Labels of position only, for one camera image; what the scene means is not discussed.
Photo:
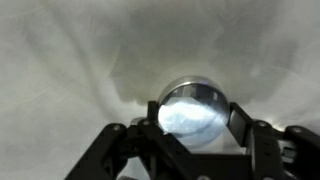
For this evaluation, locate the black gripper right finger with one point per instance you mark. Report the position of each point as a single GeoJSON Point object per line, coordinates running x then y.
{"type": "Point", "coordinates": [292, 154]}

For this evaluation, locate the silver round lid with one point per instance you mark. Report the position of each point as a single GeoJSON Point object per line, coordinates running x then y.
{"type": "Point", "coordinates": [194, 110]}

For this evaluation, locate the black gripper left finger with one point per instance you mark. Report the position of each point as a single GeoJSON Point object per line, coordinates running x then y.
{"type": "Point", "coordinates": [162, 155]}

